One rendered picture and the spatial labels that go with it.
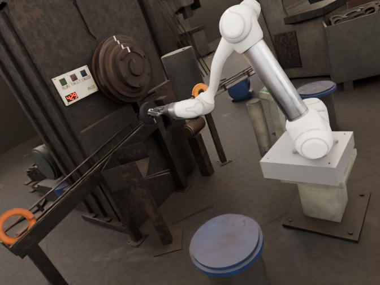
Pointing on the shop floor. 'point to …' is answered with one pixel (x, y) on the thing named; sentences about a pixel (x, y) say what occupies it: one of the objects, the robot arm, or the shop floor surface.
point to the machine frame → (57, 7)
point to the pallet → (35, 175)
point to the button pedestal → (277, 115)
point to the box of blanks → (353, 44)
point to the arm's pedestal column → (329, 212)
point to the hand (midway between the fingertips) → (149, 111)
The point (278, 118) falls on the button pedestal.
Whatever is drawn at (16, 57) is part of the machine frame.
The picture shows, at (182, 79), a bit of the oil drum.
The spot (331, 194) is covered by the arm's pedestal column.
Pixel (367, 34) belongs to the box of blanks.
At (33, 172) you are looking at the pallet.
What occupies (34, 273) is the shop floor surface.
